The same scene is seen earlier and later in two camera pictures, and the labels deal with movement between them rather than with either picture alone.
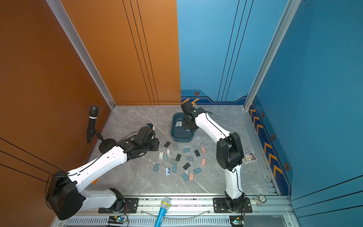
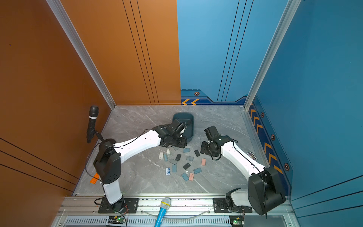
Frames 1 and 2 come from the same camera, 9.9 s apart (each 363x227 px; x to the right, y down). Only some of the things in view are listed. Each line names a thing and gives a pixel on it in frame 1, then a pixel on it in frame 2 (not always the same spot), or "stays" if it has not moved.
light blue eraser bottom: [184, 176] stays
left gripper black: [157, 144] to [184, 144]
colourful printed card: [249, 157] stays
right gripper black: [184, 125] to [203, 149]
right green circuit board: [237, 220] stays
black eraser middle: [178, 157] stays
